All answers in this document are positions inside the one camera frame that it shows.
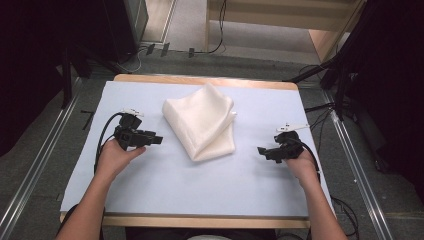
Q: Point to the person's left hand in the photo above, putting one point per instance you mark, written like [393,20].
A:
[113,160]

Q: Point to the black metal stand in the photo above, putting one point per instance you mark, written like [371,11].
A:
[340,90]

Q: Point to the small black plug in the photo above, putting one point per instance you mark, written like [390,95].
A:
[191,52]

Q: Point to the light wooden shelf unit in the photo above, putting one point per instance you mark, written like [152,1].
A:
[320,23]

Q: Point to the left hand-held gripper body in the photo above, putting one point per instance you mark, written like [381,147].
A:
[128,135]

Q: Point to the wooden table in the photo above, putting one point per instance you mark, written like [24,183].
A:
[200,221]

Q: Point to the dark cabinet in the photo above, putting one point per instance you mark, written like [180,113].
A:
[128,26]

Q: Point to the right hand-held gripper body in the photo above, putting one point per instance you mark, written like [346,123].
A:
[290,148]

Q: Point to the metal floor rail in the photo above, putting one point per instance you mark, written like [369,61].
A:
[36,170]
[360,176]

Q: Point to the light blue table mat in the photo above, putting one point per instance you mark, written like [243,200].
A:
[166,186]

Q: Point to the person's right hand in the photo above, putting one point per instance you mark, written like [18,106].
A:
[303,168]

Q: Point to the white mesh laundry bag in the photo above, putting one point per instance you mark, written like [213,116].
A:
[200,123]

